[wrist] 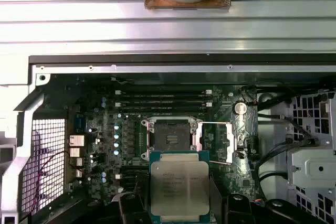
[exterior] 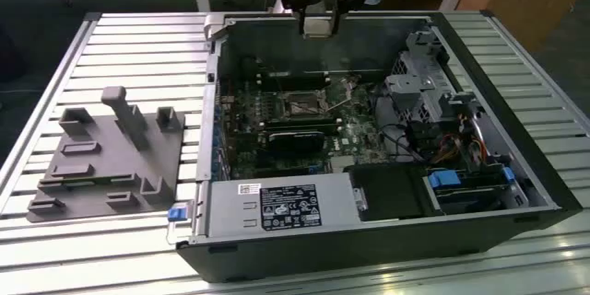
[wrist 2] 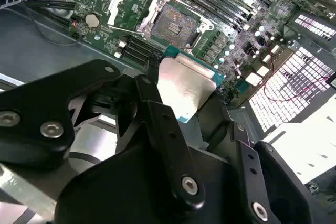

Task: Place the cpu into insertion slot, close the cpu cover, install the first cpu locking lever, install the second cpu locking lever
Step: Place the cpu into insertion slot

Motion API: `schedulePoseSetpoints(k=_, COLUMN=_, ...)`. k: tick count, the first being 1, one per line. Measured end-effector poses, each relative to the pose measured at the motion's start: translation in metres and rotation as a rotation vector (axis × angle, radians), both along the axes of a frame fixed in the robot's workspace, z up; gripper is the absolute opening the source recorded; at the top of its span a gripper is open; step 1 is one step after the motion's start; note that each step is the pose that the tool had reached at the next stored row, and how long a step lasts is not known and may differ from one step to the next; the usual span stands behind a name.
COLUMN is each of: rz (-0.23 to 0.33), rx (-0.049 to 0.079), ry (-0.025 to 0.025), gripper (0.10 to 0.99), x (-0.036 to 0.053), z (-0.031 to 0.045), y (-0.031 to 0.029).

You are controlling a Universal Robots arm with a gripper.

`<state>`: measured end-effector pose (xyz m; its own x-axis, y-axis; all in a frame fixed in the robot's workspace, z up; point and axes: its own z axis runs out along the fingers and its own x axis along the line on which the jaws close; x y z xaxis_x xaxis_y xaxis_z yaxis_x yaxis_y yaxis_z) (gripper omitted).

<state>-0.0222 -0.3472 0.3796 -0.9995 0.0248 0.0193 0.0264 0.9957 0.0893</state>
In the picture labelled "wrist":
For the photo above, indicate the silver green CPU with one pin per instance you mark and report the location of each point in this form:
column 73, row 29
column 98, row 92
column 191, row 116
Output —
column 178, row 182

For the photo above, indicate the black RAM slot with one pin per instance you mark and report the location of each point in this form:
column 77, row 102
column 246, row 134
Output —
column 162, row 92
column 162, row 98
column 162, row 108
column 162, row 103

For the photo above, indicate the CPU socket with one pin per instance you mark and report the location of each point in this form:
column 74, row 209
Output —
column 170, row 129

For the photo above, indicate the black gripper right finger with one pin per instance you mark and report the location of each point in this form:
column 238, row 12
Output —
column 239, row 208

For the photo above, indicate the metal CPU socket cover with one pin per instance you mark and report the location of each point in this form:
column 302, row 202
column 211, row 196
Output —
column 228, row 142

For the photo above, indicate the green motherboard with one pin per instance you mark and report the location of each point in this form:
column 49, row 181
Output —
column 236, row 171

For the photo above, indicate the round silver coin battery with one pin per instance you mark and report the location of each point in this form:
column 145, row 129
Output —
column 240, row 108

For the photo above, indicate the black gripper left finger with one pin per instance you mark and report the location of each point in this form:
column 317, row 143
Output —
column 132, row 208

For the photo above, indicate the black silver PC case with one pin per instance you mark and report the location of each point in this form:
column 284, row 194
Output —
column 25, row 129

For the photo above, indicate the silver disk bay cage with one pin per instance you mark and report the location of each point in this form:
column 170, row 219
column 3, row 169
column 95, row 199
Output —
column 317, row 167

